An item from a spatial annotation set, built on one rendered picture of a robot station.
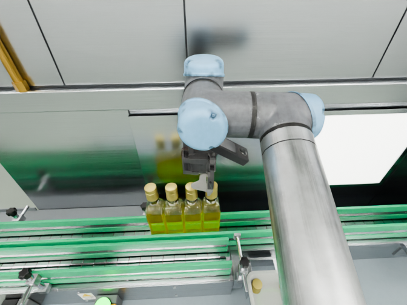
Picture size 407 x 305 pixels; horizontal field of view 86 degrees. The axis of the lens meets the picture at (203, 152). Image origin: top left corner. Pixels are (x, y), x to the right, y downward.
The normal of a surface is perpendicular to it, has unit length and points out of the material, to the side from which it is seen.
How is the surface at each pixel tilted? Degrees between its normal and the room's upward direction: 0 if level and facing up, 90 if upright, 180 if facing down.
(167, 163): 90
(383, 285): 0
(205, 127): 90
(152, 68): 90
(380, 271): 0
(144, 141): 90
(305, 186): 17
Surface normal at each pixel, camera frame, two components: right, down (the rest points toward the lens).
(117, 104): 0.05, 0.65
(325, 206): 0.25, -0.53
